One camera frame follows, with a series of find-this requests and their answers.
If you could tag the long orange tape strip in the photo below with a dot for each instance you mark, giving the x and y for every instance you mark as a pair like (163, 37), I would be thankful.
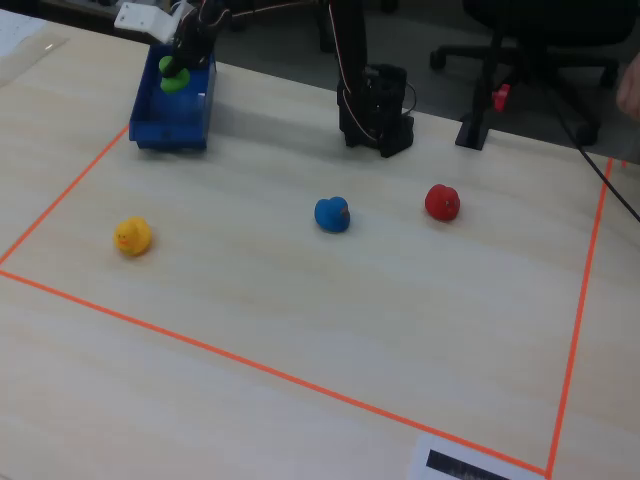
(275, 372)

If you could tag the black office chair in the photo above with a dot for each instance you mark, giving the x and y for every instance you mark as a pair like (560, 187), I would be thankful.
(550, 20)

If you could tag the white paper label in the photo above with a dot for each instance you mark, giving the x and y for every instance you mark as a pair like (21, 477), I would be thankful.
(420, 460)

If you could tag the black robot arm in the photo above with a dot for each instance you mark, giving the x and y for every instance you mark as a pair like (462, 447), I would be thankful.
(350, 40)

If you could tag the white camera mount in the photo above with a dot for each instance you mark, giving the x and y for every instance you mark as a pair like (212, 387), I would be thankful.
(145, 20)

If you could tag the red rubber duck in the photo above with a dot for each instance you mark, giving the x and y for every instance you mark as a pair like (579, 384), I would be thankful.
(442, 202)

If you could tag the green rubber duck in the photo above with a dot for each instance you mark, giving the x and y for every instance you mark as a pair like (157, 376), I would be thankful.
(175, 84)

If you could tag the red clamp knob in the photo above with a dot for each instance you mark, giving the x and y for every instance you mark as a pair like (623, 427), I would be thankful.
(501, 97)

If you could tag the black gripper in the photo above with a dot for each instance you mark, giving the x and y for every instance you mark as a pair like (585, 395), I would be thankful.
(186, 49)

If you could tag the white printed paper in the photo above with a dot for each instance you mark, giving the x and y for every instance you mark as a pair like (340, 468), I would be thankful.
(15, 30)

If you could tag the clear plastic sheet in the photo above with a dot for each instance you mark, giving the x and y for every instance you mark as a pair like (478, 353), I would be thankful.
(30, 57)

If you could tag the blue plastic box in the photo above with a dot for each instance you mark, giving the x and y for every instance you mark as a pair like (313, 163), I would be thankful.
(170, 135)

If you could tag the blue rubber duck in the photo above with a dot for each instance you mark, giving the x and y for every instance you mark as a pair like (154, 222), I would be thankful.
(330, 215)

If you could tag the person's hand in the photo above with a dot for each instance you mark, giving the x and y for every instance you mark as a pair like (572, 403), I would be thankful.
(631, 90)

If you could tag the yellow rubber duck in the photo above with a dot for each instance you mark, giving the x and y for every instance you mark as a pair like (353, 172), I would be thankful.
(132, 237)

